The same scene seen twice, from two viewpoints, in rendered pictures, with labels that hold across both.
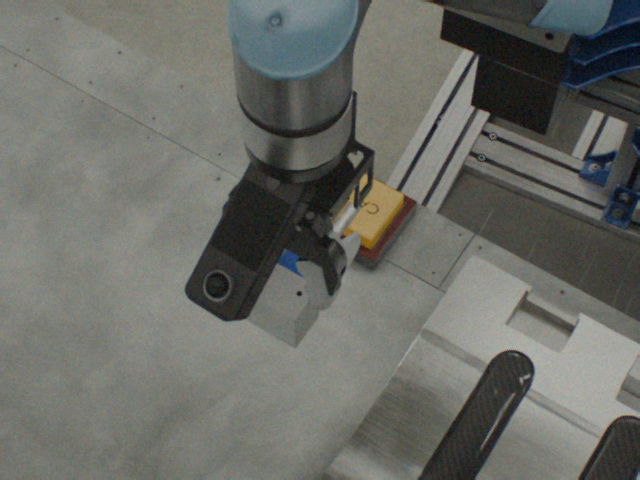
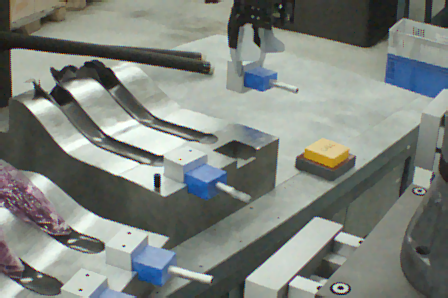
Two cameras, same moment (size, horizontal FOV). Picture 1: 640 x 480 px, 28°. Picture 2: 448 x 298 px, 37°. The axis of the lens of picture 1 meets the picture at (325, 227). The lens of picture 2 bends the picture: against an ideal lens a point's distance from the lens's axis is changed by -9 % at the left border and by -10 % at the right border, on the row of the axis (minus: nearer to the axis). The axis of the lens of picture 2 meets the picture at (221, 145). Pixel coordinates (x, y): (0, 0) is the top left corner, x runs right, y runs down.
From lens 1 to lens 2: 140 cm
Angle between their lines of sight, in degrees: 72
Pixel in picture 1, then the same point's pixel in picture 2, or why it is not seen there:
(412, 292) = (281, 175)
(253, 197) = not seen: outside the picture
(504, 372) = (206, 139)
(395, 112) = not seen: outside the picture
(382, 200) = (329, 152)
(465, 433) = (176, 130)
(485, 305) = (246, 136)
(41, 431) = (219, 97)
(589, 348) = (213, 158)
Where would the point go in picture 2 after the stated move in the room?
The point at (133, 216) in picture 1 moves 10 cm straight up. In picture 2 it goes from (326, 118) to (330, 72)
